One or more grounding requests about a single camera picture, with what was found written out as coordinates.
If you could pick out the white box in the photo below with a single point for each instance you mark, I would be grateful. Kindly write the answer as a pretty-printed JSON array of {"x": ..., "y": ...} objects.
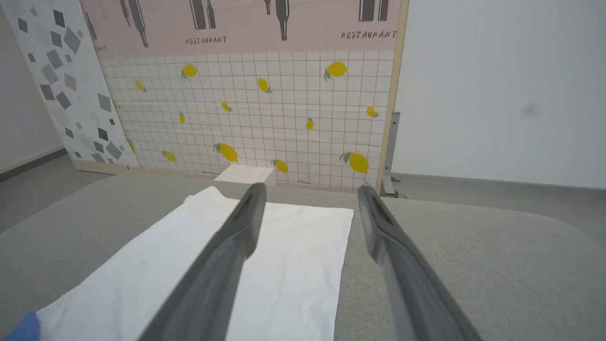
[{"x": 246, "y": 174}]

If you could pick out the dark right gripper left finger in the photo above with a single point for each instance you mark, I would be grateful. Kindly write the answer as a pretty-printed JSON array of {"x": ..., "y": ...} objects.
[{"x": 213, "y": 284}]

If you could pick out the blue and white t-shirt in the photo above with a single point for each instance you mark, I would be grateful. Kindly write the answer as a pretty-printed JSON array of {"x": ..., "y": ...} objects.
[{"x": 293, "y": 265}]

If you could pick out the lemon print partition panel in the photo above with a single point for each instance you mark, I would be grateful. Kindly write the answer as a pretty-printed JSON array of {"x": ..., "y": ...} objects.
[{"x": 284, "y": 94}]

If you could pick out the grey metal partition stand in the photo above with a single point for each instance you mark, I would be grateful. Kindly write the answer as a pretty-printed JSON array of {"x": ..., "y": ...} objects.
[{"x": 391, "y": 156}]

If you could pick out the grey squares print panel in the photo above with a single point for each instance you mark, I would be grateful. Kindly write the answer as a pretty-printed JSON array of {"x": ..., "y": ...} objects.
[{"x": 66, "y": 85}]

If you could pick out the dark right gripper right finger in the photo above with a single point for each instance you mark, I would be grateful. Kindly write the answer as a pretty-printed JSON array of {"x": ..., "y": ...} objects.
[{"x": 412, "y": 293}]

